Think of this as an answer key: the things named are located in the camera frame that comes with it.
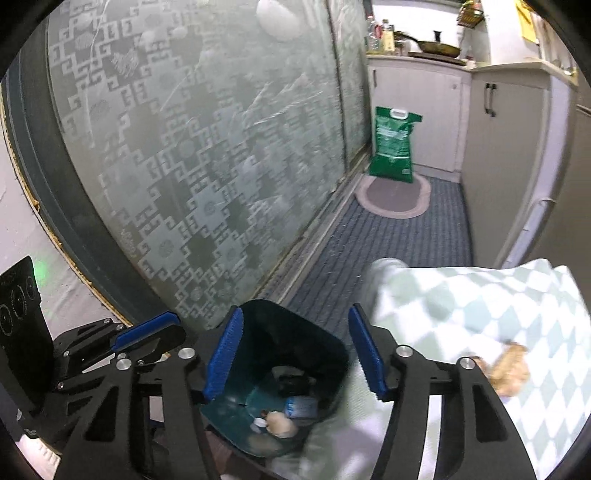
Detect brown bread piece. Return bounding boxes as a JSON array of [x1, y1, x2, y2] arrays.
[[472, 342, 530, 398]]

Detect small white bottle cap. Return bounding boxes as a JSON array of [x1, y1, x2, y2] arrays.
[[252, 417, 267, 434]]

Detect blue tissue packet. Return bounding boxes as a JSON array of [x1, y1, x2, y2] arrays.
[[283, 396, 318, 420]]

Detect dark teal trash bin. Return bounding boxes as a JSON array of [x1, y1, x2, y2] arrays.
[[201, 299, 349, 459]]

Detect white trash in bin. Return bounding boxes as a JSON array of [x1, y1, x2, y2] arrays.
[[266, 411, 298, 439]]

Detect white kitchen cabinet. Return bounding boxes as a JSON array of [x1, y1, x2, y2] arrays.
[[368, 55, 579, 268]]

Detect green checkered tablecloth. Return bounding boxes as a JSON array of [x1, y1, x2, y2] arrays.
[[297, 258, 590, 479]]

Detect oval grey floor mat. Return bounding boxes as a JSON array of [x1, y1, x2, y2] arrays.
[[355, 174, 432, 220]]

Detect frosted patterned sliding door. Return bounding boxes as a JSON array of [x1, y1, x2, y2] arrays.
[[2, 1, 370, 329]]

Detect green rice bag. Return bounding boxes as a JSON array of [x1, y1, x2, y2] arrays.
[[369, 107, 423, 184]]

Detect beige refrigerator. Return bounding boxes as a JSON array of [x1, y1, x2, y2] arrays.
[[503, 87, 590, 293]]

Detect frying pan on stove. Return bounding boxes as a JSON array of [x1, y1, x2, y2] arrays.
[[394, 31, 461, 58]]

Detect bottles on counter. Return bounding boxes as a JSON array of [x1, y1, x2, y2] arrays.
[[366, 15, 396, 55]]

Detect yellow wall rack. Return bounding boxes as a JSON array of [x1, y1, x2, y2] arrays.
[[515, 0, 540, 45]]

